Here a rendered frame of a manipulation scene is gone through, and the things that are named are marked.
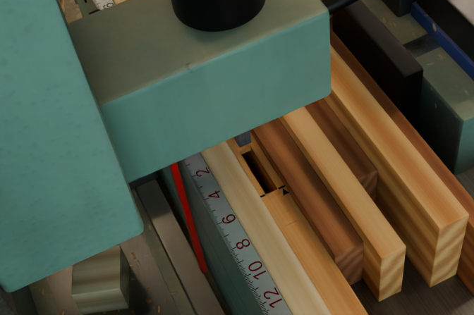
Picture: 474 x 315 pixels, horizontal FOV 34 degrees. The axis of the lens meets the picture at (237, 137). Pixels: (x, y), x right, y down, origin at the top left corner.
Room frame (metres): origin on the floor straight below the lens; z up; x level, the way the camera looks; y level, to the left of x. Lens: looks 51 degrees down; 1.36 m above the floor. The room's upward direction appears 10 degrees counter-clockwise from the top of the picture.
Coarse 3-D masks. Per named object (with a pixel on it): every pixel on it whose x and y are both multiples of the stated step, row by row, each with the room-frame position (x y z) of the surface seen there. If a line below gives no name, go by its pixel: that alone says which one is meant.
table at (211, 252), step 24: (168, 168) 0.36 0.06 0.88; (216, 264) 0.28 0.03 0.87; (408, 264) 0.24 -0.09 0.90; (360, 288) 0.23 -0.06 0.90; (408, 288) 0.22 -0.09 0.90; (432, 288) 0.22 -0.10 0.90; (456, 288) 0.22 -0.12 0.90; (240, 312) 0.25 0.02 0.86; (384, 312) 0.21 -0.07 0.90; (408, 312) 0.21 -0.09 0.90; (432, 312) 0.20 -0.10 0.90; (456, 312) 0.20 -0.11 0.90
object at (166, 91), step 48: (144, 0) 0.34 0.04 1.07; (288, 0) 0.32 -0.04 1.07; (96, 48) 0.31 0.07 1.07; (144, 48) 0.30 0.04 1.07; (192, 48) 0.30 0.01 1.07; (240, 48) 0.29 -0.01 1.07; (288, 48) 0.30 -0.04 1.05; (96, 96) 0.27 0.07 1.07; (144, 96) 0.27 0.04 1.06; (192, 96) 0.28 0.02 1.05; (240, 96) 0.29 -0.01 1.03; (288, 96) 0.30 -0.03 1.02; (144, 144) 0.27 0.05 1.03; (192, 144) 0.28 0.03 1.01
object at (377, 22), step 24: (360, 0) 0.39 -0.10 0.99; (336, 24) 0.39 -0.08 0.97; (360, 24) 0.37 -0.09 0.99; (360, 48) 0.36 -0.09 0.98; (384, 48) 0.34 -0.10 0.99; (408, 48) 0.37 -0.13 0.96; (432, 48) 0.37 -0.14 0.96; (384, 72) 0.33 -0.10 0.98; (408, 72) 0.32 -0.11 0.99; (408, 96) 0.32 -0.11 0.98; (408, 120) 0.32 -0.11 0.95
